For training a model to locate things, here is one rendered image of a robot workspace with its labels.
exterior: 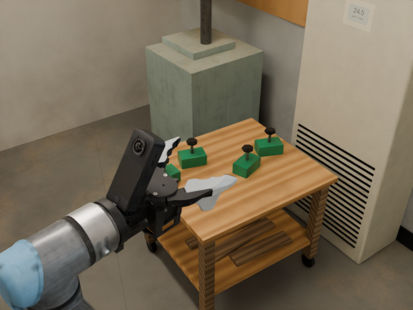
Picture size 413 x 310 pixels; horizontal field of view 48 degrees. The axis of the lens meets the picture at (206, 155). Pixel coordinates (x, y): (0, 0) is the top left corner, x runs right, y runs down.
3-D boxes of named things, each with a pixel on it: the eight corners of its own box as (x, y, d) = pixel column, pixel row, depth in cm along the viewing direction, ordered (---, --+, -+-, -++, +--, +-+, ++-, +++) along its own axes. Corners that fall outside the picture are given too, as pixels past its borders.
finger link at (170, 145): (162, 155, 83) (145, 189, 76) (163, 128, 79) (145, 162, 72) (179, 159, 82) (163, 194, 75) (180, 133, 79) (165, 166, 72)
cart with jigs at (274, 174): (246, 200, 256) (252, 96, 220) (320, 267, 217) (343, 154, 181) (139, 248, 227) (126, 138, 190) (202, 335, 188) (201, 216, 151)
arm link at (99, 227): (61, 205, 62) (97, 241, 58) (90, 189, 65) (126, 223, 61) (66, 241, 67) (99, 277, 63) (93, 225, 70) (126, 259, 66)
